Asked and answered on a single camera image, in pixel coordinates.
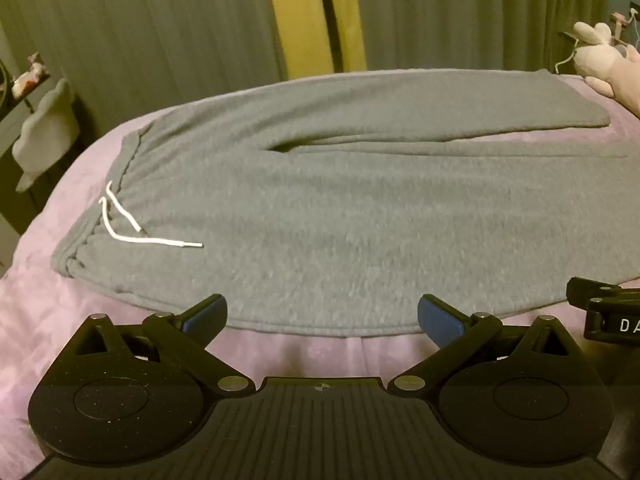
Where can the grey desk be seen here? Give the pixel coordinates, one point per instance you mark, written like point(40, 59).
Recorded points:
point(12, 170)

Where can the cream plush toy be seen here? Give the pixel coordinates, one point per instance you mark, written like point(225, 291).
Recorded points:
point(607, 62)

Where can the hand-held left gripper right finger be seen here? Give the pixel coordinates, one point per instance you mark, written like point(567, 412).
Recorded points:
point(440, 321)

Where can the grey sweat pants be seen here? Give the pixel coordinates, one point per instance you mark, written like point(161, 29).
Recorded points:
point(350, 200)

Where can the small pink figurine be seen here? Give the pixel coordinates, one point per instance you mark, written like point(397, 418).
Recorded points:
point(31, 71)

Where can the grey pleated curtain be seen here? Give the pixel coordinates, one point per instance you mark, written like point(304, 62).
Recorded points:
point(150, 30)
point(475, 15)

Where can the yellow curtain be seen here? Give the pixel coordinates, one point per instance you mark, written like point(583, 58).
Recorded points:
point(300, 20)

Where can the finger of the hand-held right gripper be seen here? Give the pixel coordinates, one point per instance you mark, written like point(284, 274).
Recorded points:
point(582, 290)

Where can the pink fuzzy blanket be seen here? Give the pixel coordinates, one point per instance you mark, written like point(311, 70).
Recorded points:
point(30, 310)

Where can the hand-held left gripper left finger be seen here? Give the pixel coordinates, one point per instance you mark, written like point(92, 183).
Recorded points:
point(206, 314)

